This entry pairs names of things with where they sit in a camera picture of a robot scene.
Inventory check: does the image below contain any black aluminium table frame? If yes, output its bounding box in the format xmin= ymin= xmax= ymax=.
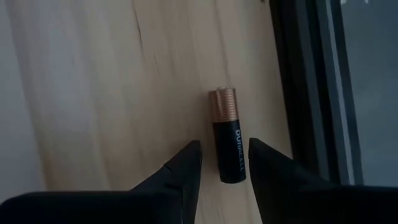
xmin=269 ymin=0 xmax=364 ymax=187

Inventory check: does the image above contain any Duracell copper-black battery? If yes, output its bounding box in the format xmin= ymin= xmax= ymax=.
xmin=208 ymin=86 xmax=247 ymax=184

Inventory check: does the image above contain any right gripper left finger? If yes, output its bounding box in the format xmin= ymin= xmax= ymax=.
xmin=0 ymin=139 xmax=203 ymax=224

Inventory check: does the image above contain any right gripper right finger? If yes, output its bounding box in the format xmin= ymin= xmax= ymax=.
xmin=248 ymin=138 xmax=398 ymax=224

